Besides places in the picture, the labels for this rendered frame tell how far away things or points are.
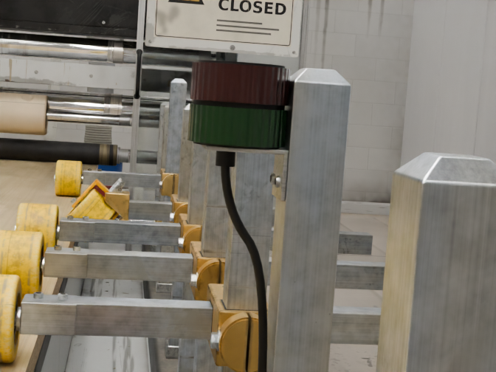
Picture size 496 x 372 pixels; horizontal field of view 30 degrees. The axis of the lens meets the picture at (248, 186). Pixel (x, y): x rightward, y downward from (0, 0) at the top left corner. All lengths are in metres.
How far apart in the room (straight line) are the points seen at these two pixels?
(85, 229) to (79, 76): 1.54
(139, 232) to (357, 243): 0.33
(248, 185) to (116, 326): 0.18
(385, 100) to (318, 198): 8.94
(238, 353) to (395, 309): 0.48
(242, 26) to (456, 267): 2.55
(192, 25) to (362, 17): 6.68
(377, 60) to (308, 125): 8.92
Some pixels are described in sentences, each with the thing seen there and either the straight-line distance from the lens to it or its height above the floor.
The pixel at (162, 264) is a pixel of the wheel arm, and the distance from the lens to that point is 1.11.
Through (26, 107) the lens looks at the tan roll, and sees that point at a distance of 2.88.
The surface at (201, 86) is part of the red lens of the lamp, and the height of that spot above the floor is 1.16.
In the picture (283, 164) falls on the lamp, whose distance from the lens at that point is 0.56.
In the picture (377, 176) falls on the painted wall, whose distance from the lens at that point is 9.53.
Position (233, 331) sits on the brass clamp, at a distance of 0.80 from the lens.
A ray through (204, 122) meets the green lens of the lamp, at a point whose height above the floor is 1.14.
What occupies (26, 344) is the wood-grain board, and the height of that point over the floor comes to 0.90.
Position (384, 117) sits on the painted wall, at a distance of 9.50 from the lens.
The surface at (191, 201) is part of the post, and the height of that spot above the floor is 1.00.
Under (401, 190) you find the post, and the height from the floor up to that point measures 1.13.
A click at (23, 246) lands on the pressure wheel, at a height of 0.97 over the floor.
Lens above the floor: 1.16
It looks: 6 degrees down
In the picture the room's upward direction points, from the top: 4 degrees clockwise
